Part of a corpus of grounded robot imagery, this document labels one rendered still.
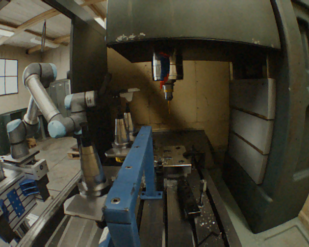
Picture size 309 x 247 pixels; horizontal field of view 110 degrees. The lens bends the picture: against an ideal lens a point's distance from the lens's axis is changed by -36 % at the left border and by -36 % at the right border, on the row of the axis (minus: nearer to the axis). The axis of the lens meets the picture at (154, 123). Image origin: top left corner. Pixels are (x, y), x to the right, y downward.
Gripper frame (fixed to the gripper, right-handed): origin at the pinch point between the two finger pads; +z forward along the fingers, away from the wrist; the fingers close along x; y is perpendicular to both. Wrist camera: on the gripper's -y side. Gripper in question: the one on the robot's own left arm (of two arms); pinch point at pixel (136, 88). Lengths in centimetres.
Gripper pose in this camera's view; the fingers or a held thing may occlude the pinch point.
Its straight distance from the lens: 80.2
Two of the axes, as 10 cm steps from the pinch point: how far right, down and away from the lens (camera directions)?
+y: 0.9, 9.7, 2.2
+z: 9.7, -1.3, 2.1
